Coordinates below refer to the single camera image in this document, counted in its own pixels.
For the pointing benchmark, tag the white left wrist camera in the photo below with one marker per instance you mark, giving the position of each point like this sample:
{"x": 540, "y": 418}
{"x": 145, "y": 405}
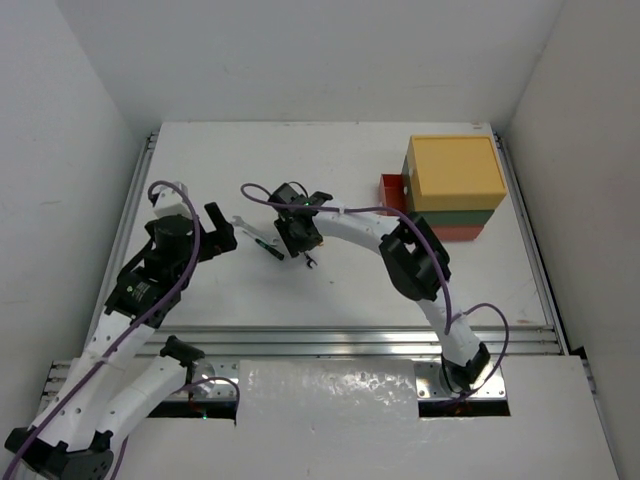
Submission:
{"x": 167, "y": 202}

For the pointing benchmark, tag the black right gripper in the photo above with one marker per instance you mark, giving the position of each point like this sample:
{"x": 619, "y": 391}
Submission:
{"x": 297, "y": 245}

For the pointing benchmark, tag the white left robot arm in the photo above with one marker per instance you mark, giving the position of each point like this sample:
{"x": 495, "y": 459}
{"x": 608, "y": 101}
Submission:
{"x": 79, "y": 432}

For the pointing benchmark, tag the red bottom drawer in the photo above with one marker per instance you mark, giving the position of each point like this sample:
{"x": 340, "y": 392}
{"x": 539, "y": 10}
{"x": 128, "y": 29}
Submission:
{"x": 391, "y": 194}

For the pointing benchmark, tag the silver wrench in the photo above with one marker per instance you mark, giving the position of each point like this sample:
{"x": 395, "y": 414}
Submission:
{"x": 239, "y": 222}
{"x": 309, "y": 261}

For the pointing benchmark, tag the aluminium frame rail front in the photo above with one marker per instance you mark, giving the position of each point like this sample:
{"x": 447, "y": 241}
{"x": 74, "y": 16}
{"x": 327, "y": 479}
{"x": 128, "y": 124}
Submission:
{"x": 405, "y": 342}

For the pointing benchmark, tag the yellow top drawer box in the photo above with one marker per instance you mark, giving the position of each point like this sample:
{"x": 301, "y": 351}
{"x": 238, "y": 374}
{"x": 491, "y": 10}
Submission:
{"x": 455, "y": 172}

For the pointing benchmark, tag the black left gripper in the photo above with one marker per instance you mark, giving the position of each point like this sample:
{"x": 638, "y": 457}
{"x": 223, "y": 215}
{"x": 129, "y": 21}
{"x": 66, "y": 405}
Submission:
{"x": 211, "y": 239}

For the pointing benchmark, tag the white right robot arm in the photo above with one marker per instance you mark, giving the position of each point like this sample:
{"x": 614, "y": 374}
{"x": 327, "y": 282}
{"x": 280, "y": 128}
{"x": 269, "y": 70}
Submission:
{"x": 415, "y": 260}

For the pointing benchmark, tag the green middle drawer box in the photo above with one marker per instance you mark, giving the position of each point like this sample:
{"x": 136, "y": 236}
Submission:
{"x": 446, "y": 218}

